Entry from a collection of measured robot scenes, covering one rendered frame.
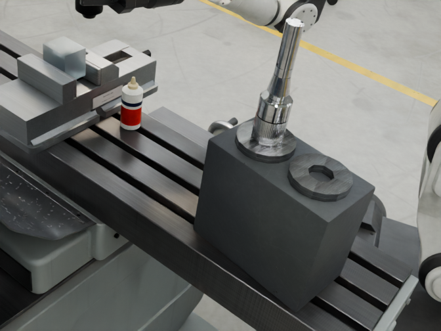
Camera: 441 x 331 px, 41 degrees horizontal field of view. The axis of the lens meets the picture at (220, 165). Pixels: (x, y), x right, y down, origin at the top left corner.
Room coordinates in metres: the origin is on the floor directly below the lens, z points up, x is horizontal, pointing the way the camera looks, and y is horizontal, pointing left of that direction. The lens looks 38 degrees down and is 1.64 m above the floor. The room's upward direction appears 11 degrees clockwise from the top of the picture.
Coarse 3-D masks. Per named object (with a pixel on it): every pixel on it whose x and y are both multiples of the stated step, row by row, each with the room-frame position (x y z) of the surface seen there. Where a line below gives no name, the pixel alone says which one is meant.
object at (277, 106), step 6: (264, 90) 0.73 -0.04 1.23; (264, 96) 0.71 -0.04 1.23; (288, 96) 0.72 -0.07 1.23; (264, 102) 0.70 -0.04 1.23; (270, 102) 0.70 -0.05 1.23; (276, 102) 0.70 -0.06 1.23; (282, 102) 0.70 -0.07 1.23; (288, 102) 0.71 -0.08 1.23; (270, 108) 0.69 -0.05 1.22; (276, 108) 0.69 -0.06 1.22; (282, 108) 0.69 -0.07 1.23; (288, 108) 0.70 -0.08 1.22
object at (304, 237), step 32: (224, 160) 0.68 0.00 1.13; (256, 160) 0.67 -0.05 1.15; (288, 160) 0.69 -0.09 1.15; (320, 160) 0.68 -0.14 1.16; (224, 192) 0.67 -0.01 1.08; (256, 192) 0.64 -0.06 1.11; (288, 192) 0.62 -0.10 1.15; (320, 192) 0.61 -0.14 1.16; (352, 192) 0.64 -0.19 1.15; (224, 224) 0.67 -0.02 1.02; (256, 224) 0.63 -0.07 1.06; (288, 224) 0.60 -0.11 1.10; (320, 224) 0.58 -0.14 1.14; (352, 224) 0.64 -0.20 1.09; (256, 256) 0.63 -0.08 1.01; (288, 256) 0.59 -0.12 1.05; (320, 256) 0.58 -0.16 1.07; (288, 288) 0.59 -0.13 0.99; (320, 288) 0.62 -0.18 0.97
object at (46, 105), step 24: (96, 48) 1.12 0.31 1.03; (120, 48) 1.14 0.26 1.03; (24, 72) 0.94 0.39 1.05; (48, 72) 0.92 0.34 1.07; (120, 72) 1.04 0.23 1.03; (144, 72) 1.09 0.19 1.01; (0, 96) 0.88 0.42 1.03; (24, 96) 0.89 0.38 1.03; (48, 96) 0.91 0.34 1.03; (72, 96) 0.91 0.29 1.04; (96, 96) 0.97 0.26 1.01; (120, 96) 1.03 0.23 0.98; (144, 96) 1.07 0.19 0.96; (0, 120) 0.86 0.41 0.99; (24, 120) 0.82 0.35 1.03; (48, 120) 0.86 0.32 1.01; (72, 120) 0.91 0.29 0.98; (96, 120) 0.95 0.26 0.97; (24, 144) 0.82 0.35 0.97; (48, 144) 0.84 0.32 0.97
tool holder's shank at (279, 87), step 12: (288, 24) 0.71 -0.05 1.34; (300, 24) 0.71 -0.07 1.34; (288, 36) 0.70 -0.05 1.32; (300, 36) 0.71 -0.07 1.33; (288, 48) 0.70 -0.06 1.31; (276, 60) 0.71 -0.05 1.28; (288, 60) 0.70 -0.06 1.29; (276, 72) 0.71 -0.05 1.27; (288, 72) 0.70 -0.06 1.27; (276, 84) 0.70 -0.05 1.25; (288, 84) 0.71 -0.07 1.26; (276, 96) 0.70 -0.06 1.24
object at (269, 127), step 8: (256, 112) 0.71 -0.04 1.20; (264, 112) 0.70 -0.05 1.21; (272, 112) 0.69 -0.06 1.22; (280, 112) 0.69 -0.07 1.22; (288, 112) 0.70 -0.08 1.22; (256, 120) 0.71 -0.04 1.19; (264, 120) 0.69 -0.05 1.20; (272, 120) 0.69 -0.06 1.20; (280, 120) 0.69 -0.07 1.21; (256, 128) 0.70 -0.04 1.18; (264, 128) 0.69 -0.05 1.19; (272, 128) 0.69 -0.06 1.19; (280, 128) 0.70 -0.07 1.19; (256, 136) 0.70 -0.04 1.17; (264, 136) 0.69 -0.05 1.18; (272, 136) 0.69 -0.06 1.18; (280, 136) 0.70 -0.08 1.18; (264, 144) 0.69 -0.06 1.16; (272, 144) 0.69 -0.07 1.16
